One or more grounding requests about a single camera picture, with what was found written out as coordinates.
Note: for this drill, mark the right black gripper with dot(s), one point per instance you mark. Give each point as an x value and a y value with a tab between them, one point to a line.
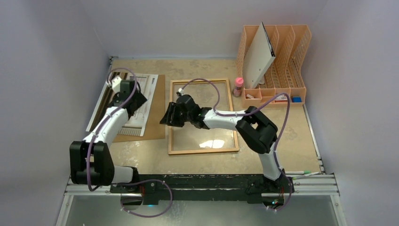
177	113

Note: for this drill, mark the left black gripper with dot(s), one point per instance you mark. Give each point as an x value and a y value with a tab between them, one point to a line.
140	100

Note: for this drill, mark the brown backing board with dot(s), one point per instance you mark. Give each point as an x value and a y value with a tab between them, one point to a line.
144	124

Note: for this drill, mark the clear acrylic sheet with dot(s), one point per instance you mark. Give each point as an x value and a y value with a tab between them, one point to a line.
189	137

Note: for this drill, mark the wooden picture frame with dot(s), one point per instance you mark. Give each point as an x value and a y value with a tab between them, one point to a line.
211	149

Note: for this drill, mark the plant photo print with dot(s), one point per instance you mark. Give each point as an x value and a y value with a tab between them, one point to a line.
102	109

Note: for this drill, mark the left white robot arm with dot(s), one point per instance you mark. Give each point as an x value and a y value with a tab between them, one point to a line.
90	159

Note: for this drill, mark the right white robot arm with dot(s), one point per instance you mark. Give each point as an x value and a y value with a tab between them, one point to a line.
256	129

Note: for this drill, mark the pink capped bottle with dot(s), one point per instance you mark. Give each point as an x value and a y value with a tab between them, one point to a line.
238	85

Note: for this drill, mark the white board in organizer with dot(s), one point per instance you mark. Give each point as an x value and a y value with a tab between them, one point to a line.
258	58

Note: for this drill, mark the red white small box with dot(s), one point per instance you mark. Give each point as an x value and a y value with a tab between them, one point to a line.
281	99

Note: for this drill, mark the blue small box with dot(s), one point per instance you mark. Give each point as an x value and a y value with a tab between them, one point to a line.
296	99

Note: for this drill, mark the orange file organizer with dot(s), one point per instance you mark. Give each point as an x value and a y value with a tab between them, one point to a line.
290	44

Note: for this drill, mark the green tipped pen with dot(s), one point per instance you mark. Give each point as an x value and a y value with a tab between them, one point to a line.
298	172

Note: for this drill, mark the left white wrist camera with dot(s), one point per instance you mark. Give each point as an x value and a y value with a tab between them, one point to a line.
115	84

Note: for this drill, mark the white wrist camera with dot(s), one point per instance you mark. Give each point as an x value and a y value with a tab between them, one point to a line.
180	92
115	84

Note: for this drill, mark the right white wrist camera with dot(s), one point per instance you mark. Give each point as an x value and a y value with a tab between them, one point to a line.
180	92

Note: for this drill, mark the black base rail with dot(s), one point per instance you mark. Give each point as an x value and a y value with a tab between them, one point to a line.
250	188

